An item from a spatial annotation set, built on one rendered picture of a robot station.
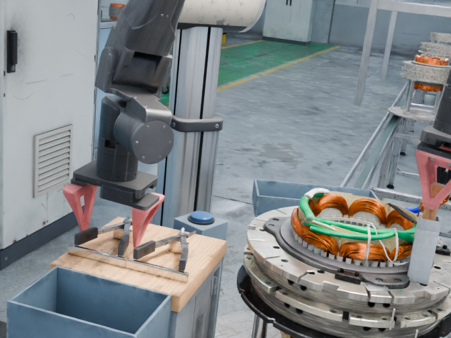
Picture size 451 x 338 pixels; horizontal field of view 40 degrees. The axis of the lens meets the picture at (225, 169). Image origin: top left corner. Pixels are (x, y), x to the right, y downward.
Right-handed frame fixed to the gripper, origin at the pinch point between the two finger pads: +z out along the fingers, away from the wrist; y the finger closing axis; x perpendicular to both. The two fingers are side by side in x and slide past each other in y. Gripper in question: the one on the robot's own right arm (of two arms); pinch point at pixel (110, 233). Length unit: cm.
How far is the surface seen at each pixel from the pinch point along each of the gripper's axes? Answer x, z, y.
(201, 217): 23.8, 5.1, 6.1
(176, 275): -4.5, 0.9, 12.1
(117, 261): -4.4, 1.4, 3.5
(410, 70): 304, 11, 36
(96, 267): -6.1, 2.2, 1.2
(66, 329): -19.0, 3.2, 4.5
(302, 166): 429, 125, -31
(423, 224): 5.6, -10.9, 41.2
